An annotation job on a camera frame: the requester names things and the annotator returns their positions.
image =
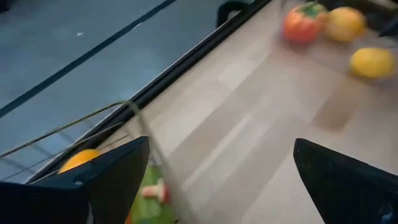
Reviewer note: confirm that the light green squash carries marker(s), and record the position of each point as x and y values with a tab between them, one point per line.
149	210

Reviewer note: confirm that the yellow lemon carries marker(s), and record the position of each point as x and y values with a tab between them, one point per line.
373	62

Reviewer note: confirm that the orange tomato green stem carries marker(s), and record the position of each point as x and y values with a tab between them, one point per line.
303	25

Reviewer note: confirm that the orange yellow oval fruit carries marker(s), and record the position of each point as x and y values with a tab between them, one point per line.
345	24

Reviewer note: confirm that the black metal table frame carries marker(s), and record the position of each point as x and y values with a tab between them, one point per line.
186	62

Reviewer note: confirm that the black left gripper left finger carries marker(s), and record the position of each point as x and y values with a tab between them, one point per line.
77	199

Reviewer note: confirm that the yellow bell pepper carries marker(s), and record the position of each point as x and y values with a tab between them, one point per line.
81	158

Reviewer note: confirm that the black frame clamp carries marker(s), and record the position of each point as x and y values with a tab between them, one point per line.
230	9

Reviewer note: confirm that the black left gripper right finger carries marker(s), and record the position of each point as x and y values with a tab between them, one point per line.
351	189

